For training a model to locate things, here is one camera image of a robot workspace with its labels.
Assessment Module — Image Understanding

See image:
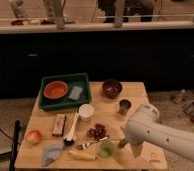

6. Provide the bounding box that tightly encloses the green pepper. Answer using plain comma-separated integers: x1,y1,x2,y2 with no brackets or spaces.
118,138,129,148

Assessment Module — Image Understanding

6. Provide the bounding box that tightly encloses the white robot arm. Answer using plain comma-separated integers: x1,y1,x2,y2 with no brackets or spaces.
123,103,194,162

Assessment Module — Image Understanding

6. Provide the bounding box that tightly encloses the dark metal cup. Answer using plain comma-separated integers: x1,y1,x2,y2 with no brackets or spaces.
119,99,132,115

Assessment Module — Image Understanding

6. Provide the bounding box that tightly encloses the white paper cup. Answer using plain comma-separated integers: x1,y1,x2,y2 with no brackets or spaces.
79,104,94,121

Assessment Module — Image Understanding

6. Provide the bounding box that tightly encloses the red grapes bunch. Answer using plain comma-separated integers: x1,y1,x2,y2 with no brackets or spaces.
86,124,106,140

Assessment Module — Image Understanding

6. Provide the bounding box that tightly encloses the silver fork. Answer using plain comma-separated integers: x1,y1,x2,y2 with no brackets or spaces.
76,136,110,150

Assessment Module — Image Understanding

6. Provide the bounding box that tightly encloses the dark red bowl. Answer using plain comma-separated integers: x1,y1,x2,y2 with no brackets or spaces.
102,79,122,99

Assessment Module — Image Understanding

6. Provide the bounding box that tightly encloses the wooden block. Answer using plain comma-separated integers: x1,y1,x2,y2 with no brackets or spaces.
52,114,66,136

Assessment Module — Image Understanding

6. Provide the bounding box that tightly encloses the grey sponge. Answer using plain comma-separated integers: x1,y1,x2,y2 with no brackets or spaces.
68,86,83,100

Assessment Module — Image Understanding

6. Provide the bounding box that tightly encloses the grey cloth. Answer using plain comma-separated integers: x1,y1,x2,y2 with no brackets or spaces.
42,143,64,166

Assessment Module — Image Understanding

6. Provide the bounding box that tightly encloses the green plastic tray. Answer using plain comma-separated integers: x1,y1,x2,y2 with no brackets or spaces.
38,73,92,111

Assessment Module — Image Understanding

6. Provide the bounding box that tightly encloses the orange bowl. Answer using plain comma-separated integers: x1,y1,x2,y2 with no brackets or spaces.
43,80,69,100

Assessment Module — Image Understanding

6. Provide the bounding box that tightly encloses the red apple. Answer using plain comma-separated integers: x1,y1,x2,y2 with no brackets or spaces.
26,130,42,145

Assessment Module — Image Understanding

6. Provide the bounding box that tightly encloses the black clamp stand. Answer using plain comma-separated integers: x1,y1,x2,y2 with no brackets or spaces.
9,120,21,171

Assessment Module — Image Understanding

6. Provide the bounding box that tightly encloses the black cable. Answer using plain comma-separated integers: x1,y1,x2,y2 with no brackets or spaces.
0,117,15,141

